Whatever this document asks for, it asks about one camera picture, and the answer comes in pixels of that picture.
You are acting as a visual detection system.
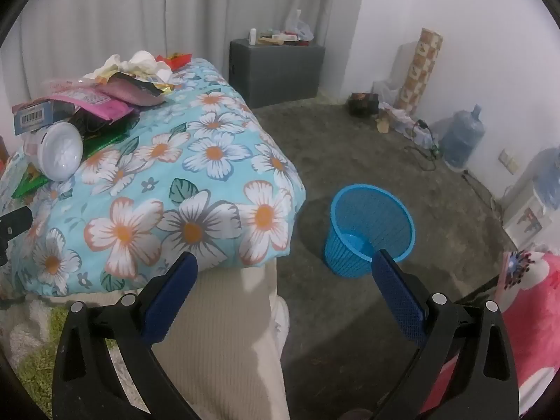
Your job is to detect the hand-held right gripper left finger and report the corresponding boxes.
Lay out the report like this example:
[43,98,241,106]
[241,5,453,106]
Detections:
[51,251,200,420]

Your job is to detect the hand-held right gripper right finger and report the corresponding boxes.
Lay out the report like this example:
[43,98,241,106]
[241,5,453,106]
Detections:
[371,249,520,420]

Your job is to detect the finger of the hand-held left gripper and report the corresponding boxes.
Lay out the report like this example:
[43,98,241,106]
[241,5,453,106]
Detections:
[0,206,34,267]

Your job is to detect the blue plastic wastebasket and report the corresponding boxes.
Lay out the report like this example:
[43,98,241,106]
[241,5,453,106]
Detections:
[324,184,415,277]

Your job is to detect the white round plastic cup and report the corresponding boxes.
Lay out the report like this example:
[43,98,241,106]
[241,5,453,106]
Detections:
[37,122,84,181]

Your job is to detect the green snack bag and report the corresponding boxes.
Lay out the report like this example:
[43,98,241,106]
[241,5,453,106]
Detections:
[83,114,141,159]

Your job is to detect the pink snack packet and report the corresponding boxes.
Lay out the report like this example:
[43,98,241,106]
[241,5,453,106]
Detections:
[48,87,134,121]

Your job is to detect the white tissue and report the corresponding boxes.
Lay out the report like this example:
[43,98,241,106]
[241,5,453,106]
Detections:
[83,50,173,86]

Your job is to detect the small green wrapper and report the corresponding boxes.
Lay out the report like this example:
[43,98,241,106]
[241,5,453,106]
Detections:
[11,166,49,197]

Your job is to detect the person's leg in beige pants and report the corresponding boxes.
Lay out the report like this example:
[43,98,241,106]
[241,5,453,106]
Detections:
[151,262,292,420]

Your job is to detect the white shoe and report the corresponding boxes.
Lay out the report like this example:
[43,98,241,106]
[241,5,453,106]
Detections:
[269,293,290,355]

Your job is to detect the blue barcode box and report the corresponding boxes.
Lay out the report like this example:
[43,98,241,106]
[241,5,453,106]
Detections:
[12,100,82,136]

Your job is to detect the floral light blue blanket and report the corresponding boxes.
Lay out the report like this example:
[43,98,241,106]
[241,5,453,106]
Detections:
[0,58,306,296]

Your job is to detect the black packet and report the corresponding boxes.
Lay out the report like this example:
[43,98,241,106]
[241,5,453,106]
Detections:
[70,105,132,141]

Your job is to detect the green and white rug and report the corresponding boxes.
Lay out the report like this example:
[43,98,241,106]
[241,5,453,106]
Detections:
[0,300,145,420]

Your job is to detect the pink floral blanket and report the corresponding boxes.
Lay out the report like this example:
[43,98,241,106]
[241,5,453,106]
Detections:
[499,249,560,420]

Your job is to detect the white water dispenser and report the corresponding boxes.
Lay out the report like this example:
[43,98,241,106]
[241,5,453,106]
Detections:
[502,184,554,250]

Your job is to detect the blue water jug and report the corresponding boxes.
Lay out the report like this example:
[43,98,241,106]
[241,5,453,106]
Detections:
[439,104,486,169]
[531,146,560,211]

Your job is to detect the mauve soft pouch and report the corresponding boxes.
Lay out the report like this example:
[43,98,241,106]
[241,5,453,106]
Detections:
[98,81,167,106]

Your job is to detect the white plastic bags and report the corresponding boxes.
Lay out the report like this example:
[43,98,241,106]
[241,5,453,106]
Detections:
[372,79,436,149]

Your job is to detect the black box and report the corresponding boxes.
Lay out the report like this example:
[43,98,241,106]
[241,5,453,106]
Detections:
[348,92,379,118]

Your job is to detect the red wrapper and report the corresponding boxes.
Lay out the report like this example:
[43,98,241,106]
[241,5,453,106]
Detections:
[155,52,193,71]

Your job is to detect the patterned rolled mat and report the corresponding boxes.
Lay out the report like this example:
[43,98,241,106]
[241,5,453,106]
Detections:
[392,27,443,112]

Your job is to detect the white curtain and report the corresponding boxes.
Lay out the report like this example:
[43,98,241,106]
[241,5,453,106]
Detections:
[0,0,368,119]

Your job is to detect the grey cabinet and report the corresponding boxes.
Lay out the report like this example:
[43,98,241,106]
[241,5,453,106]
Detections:
[229,38,327,109]

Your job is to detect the clear plastic bag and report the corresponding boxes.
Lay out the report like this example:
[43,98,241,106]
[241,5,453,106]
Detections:
[284,9,315,42]

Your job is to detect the black power cord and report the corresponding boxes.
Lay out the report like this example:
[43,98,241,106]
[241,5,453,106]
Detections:
[461,170,499,211]

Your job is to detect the black cable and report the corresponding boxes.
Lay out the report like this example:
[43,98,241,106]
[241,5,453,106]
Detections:
[405,119,438,171]

